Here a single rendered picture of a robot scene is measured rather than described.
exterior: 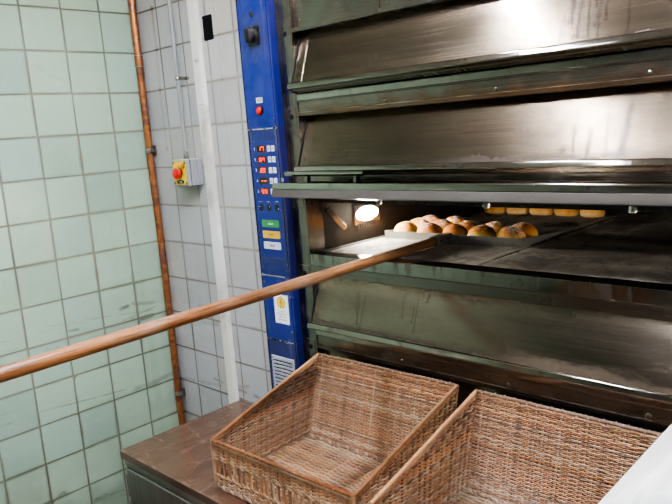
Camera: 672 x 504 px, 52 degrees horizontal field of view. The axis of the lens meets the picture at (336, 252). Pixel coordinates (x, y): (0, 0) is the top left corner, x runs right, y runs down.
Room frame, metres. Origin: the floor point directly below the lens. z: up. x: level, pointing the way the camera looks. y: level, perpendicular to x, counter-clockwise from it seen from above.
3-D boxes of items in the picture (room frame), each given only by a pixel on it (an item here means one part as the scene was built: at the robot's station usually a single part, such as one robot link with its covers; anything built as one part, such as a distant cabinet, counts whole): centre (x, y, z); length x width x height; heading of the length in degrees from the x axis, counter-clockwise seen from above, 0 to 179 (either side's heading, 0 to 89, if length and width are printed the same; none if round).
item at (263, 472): (1.85, 0.04, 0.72); 0.56 x 0.49 x 0.28; 47
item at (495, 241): (2.40, -0.50, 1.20); 0.55 x 0.36 x 0.03; 46
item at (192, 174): (2.65, 0.54, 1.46); 0.10 x 0.07 x 0.10; 46
